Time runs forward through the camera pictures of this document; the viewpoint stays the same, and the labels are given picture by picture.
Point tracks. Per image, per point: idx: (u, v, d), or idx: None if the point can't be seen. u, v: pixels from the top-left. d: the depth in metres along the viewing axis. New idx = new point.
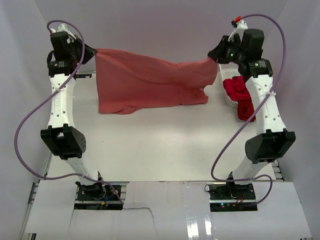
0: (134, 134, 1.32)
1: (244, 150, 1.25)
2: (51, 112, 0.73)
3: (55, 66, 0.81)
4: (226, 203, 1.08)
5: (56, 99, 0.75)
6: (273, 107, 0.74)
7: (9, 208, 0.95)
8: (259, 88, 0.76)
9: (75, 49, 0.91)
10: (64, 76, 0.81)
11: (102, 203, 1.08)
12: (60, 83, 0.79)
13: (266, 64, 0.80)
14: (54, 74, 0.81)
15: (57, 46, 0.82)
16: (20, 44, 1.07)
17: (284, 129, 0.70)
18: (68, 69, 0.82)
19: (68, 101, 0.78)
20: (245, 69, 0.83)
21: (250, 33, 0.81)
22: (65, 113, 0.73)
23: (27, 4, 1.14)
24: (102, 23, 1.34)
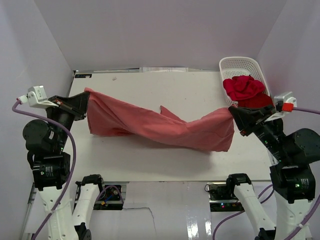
0: (133, 149, 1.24)
1: (243, 150, 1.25)
2: (49, 235, 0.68)
3: (41, 175, 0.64)
4: (226, 203, 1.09)
5: (51, 221, 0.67)
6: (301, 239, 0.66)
7: (9, 209, 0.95)
8: (291, 215, 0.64)
9: (63, 137, 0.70)
10: (56, 189, 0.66)
11: (102, 203, 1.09)
12: (53, 198, 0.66)
13: (311, 183, 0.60)
14: (43, 187, 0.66)
15: (39, 151, 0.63)
16: (20, 43, 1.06)
17: None
18: (58, 178, 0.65)
19: (67, 214, 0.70)
20: (280, 184, 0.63)
21: (302, 146, 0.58)
22: (65, 236, 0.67)
23: (27, 4, 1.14)
24: (102, 23, 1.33)
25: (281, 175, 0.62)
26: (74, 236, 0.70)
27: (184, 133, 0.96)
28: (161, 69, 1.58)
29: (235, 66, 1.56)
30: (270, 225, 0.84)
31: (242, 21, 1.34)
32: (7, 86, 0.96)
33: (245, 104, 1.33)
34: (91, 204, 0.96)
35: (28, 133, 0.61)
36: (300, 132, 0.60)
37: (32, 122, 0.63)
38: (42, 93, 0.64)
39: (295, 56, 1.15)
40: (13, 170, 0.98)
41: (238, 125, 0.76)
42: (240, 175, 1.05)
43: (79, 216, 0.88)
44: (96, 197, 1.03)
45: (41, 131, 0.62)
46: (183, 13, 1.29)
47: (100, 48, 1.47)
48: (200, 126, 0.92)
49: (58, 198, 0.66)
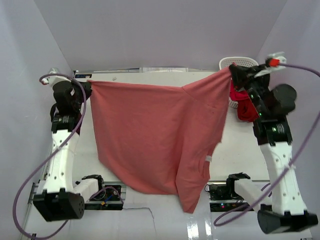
0: None
1: (244, 150, 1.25)
2: (49, 173, 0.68)
3: (59, 121, 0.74)
4: (226, 203, 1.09)
5: (55, 159, 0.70)
6: (292, 184, 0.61)
7: (9, 208, 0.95)
8: (284, 193, 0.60)
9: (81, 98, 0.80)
10: (67, 132, 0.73)
11: (102, 203, 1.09)
12: (61, 139, 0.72)
13: (285, 129, 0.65)
14: (57, 130, 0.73)
15: (59, 103, 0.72)
16: (20, 44, 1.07)
17: (305, 211, 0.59)
18: (72, 124, 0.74)
19: (69, 159, 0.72)
20: (261, 133, 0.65)
21: (279, 99, 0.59)
22: (63, 174, 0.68)
23: (27, 6, 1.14)
24: (101, 24, 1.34)
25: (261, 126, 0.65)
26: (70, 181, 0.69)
27: (177, 95, 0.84)
28: (161, 69, 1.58)
29: None
30: (301, 205, 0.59)
31: (242, 21, 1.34)
32: (6, 86, 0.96)
33: (246, 104, 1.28)
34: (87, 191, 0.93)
35: (55, 87, 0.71)
36: (278, 90, 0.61)
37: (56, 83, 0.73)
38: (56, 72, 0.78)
39: (295, 57, 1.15)
40: (13, 170, 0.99)
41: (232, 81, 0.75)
42: (241, 174, 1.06)
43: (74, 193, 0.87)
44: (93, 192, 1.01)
45: (66, 85, 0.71)
46: (184, 13, 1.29)
47: (100, 49, 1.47)
48: (189, 93, 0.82)
49: (67, 137, 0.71)
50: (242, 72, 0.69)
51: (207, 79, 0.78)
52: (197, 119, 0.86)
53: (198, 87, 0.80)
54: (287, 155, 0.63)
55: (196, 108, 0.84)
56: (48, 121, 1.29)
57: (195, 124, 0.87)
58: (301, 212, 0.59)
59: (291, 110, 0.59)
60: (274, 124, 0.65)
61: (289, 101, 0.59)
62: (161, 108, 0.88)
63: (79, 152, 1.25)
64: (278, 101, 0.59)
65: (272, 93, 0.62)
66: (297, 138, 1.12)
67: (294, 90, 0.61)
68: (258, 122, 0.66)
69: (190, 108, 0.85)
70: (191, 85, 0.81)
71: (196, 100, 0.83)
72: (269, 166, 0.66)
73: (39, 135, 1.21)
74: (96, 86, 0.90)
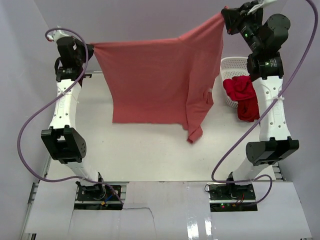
0: (125, 164, 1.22)
1: (244, 150, 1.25)
2: (55, 113, 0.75)
3: (63, 71, 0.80)
4: (226, 203, 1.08)
5: (60, 102, 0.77)
6: (279, 113, 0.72)
7: (9, 208, 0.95)
8: (271, 122, 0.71)
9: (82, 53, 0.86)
10: (70, 81, 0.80)
11: (102, 203, 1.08)
12: (65, 87, 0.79)
13: (278, 63, 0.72)
14: (61, 80, 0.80)
15: (63, 56, 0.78)
16: (20, 44, 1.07)
17: (288, 137, 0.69)
18: (75, 74, 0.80)
19: (72, 106, 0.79)
20: (254, 68, 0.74)
21: (274, 28, 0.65)
22: (68, 115, 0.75)
23: (27, 5, 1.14)
24: (101, 23, 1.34)
25: (255, 61, 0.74)
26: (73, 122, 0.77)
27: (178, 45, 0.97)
28: None
29: (235, 66, 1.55)
30: (285, 133, 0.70)
31: None
32: (6, 86, 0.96)
33: (245, 104, 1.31)
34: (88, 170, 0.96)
35: (58, 39, 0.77)
36: (273, 19, 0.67)
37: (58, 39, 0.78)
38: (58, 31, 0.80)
39: (295, 57, 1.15)
40: (13, 170, 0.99)
41: (225, 24, 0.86)
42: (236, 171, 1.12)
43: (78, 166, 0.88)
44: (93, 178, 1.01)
45: (68, 39, 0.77)
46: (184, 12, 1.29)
47: None
48: (185, 42, 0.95)
49: (70, 85, 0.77)
50: (237, 14, 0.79)
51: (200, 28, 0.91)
52: (197, 57, 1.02)
53: (194, 36, 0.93)
54: (277, 88, 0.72)
55: (196, 52, 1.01)
56: (48, 121, 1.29)
57: (198, 65, 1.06)
58: (284, 138, 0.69)
59: (285, 39, 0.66)
60: (268, 59, 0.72)
61: (282, 28, 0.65)
62: (168, 59, 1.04)
63: None
64: (271, 31, 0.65)
65: (266, 24, 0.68)
66: (297, 139, 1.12)
67: (288, 20, 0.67)
68: (253, 57, 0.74)
69: (192, 55, 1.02)
70: (187, 35, 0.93)
71: (196, 47, 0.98)
72: (260, 99, 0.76)
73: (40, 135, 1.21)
74: (97, 46, 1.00)
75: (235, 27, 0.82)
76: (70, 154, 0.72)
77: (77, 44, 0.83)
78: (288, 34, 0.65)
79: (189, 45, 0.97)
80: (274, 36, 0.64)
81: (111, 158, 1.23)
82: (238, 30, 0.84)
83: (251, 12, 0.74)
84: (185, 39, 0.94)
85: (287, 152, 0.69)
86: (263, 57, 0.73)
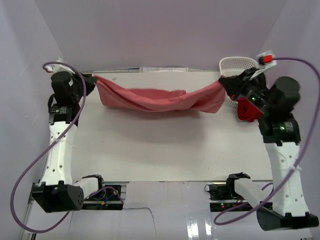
0: (125, 164, 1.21)
1: (244, 150, 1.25)
2: (48, 165, 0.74)
3: (57, 112, 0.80)
4: (226, 203, 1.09)
5: (54, 150, 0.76)
6: (296, 186, 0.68)
7: (9, 208, 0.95)
8: (287, 194, 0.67)
9: (75, 86, 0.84)
10: (64, 124, 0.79)
11: (102, 203, 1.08)
12: (59, 131, 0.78)
13: (294, 127, 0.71)
14: (55, 122, 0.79)
15: (58, 93, 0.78)
16: (20, 43, 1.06)
17: (306, 214, 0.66)
18: (69, 116, 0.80)
19: (67, 152, 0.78)
20: (268, 130, 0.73)
21: (284, 90, 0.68)
22: (61, 167, 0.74)
23: (27, 5, 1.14)
24: (101, 23, 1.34)
25: (268, 123, 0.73)
26: (68, 173, 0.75)
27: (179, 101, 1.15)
28: (161, 69, 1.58)
29: (233, 66, 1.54)
30: (303, 208, 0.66)
31: (241, 21, 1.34)
32: (6, 85, 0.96)
33: (245, 104, 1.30)
34: (87, 189, 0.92)
35: (54, 76, 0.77)
36: (281, 80, 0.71)
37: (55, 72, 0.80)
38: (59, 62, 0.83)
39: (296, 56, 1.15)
40: (13, 169, 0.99)
41: (229, 93, 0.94)
42: (240, 173, 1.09)
43: None
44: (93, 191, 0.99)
45: (64, 76, 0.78)
46: (184, 12, 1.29)
47: (99, 49, 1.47)
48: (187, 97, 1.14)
49: (64, 130, 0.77)
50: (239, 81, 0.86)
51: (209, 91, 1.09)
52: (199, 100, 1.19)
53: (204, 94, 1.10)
54: (293, 156, 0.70)
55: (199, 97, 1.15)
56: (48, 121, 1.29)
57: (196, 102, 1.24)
58: (303, 214, 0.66)
59: (297, 101, 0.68)
60: (283, 122, 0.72)
61: (292, 91, 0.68)
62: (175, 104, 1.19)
63: (79, 152, 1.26)
64: (282, 93, 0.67)
65: (275, 87, 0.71)
66: None
67: (296, 82, 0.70)
68: (265, 119, 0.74)
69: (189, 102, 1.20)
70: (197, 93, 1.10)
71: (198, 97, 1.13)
72: (273, 164, 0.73)
73: (40, 135, 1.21)
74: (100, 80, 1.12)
75: (239, 92, 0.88)
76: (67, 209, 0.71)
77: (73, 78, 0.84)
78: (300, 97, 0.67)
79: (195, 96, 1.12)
80: (286, 97, 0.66)
81: (111, 158, 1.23)
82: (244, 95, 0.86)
83: (253, 76, 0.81)
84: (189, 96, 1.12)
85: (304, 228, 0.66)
86: (277, 121, 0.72)
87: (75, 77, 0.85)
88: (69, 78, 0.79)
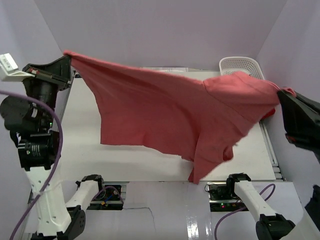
0: (125, 164, 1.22)
1: (243, 150, 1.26)
2: (40, 216, 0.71)
3: (27, 153, 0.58)
4: (226, 203, 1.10)
5: (41, 202, 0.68)
6: None
7: (9, 208, 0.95)
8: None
9: (42, 110, 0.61)
10: (44, 170, 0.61)
11: (102, 203, 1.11)
12: (41, 180, 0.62)
13: None
14: (30, 167, 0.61)
15: (22, 131, 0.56)
16: (19, 43, 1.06)
17: None
18: (46, 158, 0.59)
19: (57, 195, 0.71)
20: None
21: None
22: (55, 218, 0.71)
23: (26, 5, 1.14)
24: (100, 23, 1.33)
25: None
26: (64, 216, 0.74)
27: (195, 89, 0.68)
28: (161, 68, 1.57)
29: (234, 66, 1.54)
30: None
31: (241, 20, 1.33)
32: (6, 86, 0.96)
33: None
34: (87, 199, 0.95)
35: (6, 115, 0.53)
36: None
37: (11, 101, 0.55)
38: (10, 62, 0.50)
39: (295, 55, 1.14)
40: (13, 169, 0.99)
41: (285, 122, 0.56)
42: (240, 174, 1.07)
43: (75, 200, 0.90)
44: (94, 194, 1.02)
45: (22, 108, 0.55)
46: (183, 12, 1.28)
47: (99, 49, 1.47)
48: (210, 93, 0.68)
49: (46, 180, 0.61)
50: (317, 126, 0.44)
51: (244, 90, 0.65)
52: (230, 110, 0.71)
53: (243, 102, 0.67)
54: None
55: (220, 108, 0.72)
56: None
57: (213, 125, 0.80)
58: None
59: None
60: None
61: None
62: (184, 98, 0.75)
63: (79, 152, 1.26)
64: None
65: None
66: None
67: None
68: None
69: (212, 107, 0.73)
70: (225, 89, 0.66)
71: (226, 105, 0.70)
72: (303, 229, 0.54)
73: None
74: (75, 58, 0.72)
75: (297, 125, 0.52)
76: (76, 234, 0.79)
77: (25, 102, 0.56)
78: None
79: (228, 98, 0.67)
80: None
81: (112, 158, 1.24)
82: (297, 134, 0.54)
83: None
84: (212, 89, 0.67)
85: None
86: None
87: (37, 105, 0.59)
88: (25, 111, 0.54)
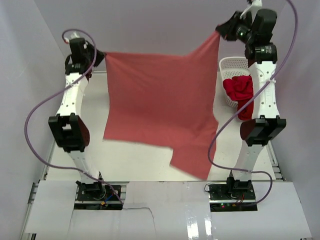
0: (125, 165, 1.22)
1: None
2: (62, 102, 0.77)
3: (71, 66, 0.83)
4: (226, 203, 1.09)
5: (68, 93, 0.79)
6: (271, 94, 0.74)
7: (9, 208, 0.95)
8: (262, 102, 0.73)
9: (90, 53, 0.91)
10: (78, 74, 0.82)
11: (102, 203, 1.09)
12: (73, 79, 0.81)
13: (273, 50, 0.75)
14: (70, 73, 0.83)
15: (74, 53, 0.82)
16: (20, 44, 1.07)
17: (277, 117, 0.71)
18: (82, 68, 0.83)
19: (79, 96, 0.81)
20: (251, 54, 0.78)
21: (262, 16, 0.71)
22: (74, 104, 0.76)
23: (27, 5, 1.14)
24: (101, 24, 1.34)
25: (252, 48, 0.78)
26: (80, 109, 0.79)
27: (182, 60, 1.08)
28: None
29: (235, 66, 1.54)
30: (274, 112, 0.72)
31: None
32: (7, 86, 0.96)
33: (245, 104, 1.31)
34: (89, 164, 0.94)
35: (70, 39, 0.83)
36: (261, 9, 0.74)
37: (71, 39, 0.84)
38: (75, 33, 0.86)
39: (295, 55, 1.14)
40: (13, 169, 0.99)
41: (220, 33, 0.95)
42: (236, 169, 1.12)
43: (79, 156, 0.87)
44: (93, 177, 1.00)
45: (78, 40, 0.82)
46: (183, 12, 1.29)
47: (99, 48, 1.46)
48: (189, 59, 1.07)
49: (78, 78, 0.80)
50: (231, 21, 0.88)
51: (205, 50, 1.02)
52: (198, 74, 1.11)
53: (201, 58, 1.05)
54: (270, 72, 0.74)
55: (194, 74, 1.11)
56: (48, 121, 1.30)
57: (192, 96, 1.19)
58: (273, 116, 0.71)
59: (273, 25, 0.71)
60: (263, 46, 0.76)
61: (269, 17, 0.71)
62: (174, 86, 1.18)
63: None
64: (261, 17, 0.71)
65: (256, 17, 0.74)
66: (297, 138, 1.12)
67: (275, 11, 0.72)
68: (250, 44, 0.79)
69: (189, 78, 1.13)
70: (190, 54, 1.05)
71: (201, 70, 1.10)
72: (255, 83, 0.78)
73: (39, 135, 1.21)
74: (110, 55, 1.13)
75: (229, 33, 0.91)
76: (74, 141, 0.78)
77: (88, 45, 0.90)
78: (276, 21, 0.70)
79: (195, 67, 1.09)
80: (263, 21, 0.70)
81: (112, 158, 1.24)
82: (233, 37, 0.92)
83: (242, 15, 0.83)
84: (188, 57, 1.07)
85: (276, 130, 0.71)
86: (259, 45, 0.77)
87: (89, 43, 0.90)
88: (84, 41, 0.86)
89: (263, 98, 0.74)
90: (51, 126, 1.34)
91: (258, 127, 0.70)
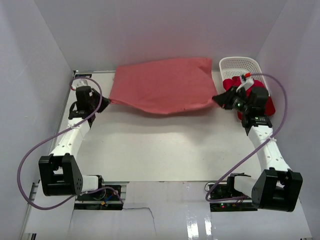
0: (125, 164, 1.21)
1: (243, 150, 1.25)
2: (59, 143, 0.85)
3: (76, 112, 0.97)
4: (226, 203, 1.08)
5: (67, 134, 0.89)
6: (275, 150, 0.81)
7: (9, 208, 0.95)
8: (268, 156, 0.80)
9: (94, 100, 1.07)
10: (81, 119, 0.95)
11: (102, 203, 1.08)
12: (75, 123, 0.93)
13: (266, 120, 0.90)
14: (73, 118, 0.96)
15: (79, 100, 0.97)
16: (20, 44, 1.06)
17: (288, 170, 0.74)
18: (85, 114, 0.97)
19: (77, 138, 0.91)
20: (247, 122, 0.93)
21: (256, 92, 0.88)
22: (71, 145, 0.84)
23: (27, 5, 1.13)
24: (101, 24, 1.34)
25: (247, 118, 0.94)
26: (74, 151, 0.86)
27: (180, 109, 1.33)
28: None
29: (235, 66, 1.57)
30: (284, 166, 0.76)
31: (241, 21, 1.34)
32: (6, 87, 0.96)
33: None
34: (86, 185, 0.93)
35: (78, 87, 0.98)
36: (256, 87, 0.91)
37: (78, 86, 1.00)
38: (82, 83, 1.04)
39: (296, 55, 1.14)
40: (13, 169, 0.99)
41: (220, 100, 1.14)
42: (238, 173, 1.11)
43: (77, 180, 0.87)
44: (92, 189, 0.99)
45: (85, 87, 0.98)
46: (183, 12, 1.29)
47: (99, 48, 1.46)
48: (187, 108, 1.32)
49: (80, 121, 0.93)
50: (228, 93, 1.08)
51: None
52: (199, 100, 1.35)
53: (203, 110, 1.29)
54: (268, 133, 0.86)
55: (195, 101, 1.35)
56: (48, 121, 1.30)
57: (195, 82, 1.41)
58: (285, 170, 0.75)
59: (266, 100, 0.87)
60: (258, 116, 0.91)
61: (262, 94, 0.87)
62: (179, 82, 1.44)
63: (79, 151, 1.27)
64: (255, 94, 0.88)
65: (251, 92, 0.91)
66: (296, 138, 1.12)
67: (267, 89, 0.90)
68: (246, 115, 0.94)
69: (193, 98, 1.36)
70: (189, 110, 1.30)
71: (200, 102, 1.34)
72: (256, 141, 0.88)
73: (40, 135, 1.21)
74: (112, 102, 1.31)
75: (227, 103, 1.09)
76: (63, 187, 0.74)
77: (94, 94, 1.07)
78: (268, 97, 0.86)
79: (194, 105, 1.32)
80: (257, 97, 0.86)
81: (112, 158, 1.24)
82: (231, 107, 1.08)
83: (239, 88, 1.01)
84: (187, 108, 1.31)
85: (295, 188, 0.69)
86: (253, 115, 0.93)
87: (94, 92, 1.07)
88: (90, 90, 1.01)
89: (268, 152, 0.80)
90: (51, 126, 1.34)
91: (271, 183, 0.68)
